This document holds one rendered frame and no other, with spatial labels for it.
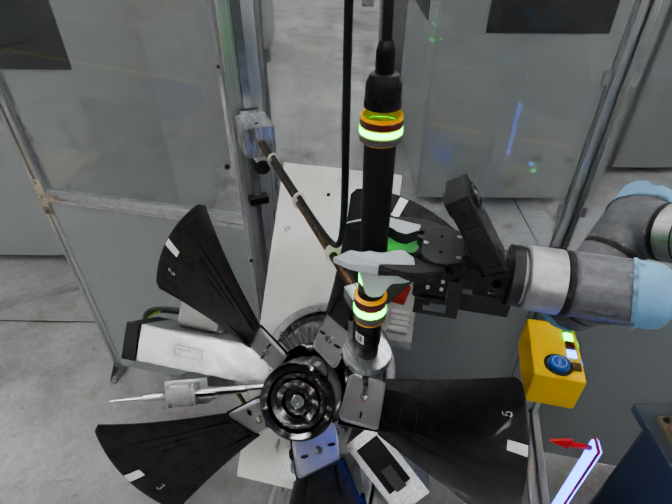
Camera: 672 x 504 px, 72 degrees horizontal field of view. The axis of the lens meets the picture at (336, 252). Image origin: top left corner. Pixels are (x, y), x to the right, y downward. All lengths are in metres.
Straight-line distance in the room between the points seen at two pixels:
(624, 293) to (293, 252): 0.65
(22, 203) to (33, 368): 0.98
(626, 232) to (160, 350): 0.82
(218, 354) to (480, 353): 1.04
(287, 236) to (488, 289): 0.55
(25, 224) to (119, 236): 1.48
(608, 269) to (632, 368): 1.26
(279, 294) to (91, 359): 1.75
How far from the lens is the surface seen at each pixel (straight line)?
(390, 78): 0.45
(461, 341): 1.69
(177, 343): 0.99
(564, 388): 1.07
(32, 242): 3.36
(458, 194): 0.48
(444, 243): 0.55
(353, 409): 0.77
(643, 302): 0.58
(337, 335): 0.76
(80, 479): 2.28
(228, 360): 0.94
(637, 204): 0.71
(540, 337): 1.11
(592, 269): 0.56
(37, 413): 2.56
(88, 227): 1.91
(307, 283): 1.00
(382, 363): 0.68
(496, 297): 0.57
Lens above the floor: 1.83
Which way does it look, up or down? 38 degrees down
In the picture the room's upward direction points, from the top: straight up
